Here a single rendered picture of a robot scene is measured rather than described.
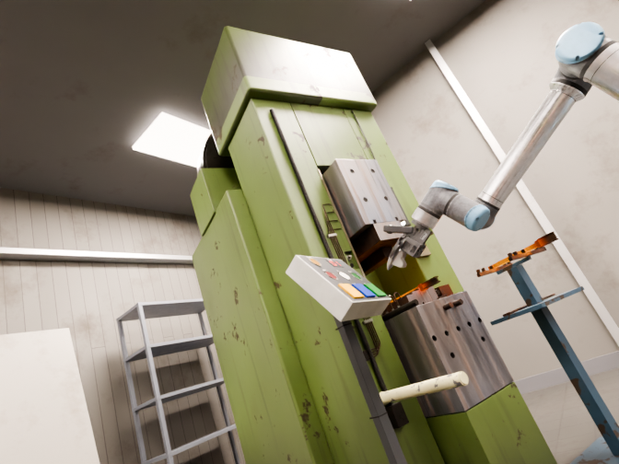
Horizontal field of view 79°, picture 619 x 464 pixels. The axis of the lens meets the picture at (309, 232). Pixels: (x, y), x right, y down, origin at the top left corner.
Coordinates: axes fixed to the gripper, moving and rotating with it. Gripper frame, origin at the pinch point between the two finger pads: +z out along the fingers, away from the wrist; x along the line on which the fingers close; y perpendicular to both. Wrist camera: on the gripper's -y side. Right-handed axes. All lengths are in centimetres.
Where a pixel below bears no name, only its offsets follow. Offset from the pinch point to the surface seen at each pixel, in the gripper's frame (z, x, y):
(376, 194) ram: -19, 46, -43
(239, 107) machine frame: -22, 14, -132
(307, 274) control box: 14.1, -26.9, -13.3
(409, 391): 36.1, 8.7, 30.5
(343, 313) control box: 16.2, -26.9, 5.4
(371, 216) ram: -9, 37, -34
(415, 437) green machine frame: 57, 27, 40
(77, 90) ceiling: 37, 13, -331
